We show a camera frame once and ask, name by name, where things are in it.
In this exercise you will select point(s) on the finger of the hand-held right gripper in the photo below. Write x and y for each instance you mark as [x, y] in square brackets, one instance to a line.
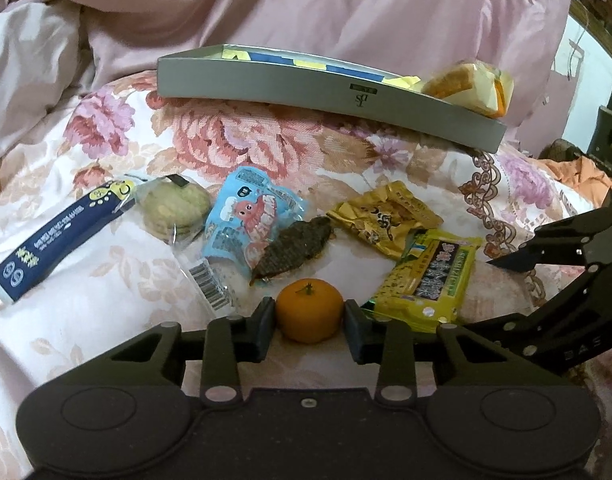
[561, 245]
[576, 295]

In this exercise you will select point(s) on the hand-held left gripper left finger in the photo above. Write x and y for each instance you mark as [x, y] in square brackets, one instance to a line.
[263, 332]

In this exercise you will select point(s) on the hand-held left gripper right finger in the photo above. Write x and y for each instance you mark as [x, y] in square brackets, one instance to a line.
[357, 332]

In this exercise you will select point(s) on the orange tangerine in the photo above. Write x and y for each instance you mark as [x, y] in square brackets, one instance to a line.
[310, 312]

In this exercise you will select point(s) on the yellow green snack packet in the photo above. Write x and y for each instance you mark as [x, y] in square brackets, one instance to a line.
[426, 280]

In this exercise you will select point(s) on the golden yellow snack packet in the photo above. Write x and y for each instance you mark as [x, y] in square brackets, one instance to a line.
[381, 220]

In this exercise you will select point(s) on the blue octopus print packet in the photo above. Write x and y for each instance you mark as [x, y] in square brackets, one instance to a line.
[240, 210]

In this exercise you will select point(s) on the grey cardboard box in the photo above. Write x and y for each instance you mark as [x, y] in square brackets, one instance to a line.
[286, 82]

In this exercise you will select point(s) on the orange cloth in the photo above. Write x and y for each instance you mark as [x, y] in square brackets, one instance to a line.
[581, 175]

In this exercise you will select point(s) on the dark dried fish snack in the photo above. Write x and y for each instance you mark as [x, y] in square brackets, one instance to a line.
[291, 250]

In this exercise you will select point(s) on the floral bedsheet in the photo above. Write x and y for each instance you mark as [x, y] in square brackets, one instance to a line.
[135, 280]

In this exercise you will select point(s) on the green cookie clear packet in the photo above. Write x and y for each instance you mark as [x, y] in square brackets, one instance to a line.
[173, 207]

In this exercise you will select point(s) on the wrapped sandwich cake packet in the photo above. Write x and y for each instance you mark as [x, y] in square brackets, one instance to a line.
[466, 87]

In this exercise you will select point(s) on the navy blue stick packet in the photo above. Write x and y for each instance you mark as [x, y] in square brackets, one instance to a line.
[50, 247]

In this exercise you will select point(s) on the pink satin quilt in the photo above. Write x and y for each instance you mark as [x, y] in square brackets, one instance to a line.
[336, 5]

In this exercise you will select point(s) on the pale pink quilt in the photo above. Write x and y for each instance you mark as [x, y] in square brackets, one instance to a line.
[30, 70]

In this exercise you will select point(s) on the dark wooden bed frame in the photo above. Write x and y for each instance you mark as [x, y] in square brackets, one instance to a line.
[603, 30]

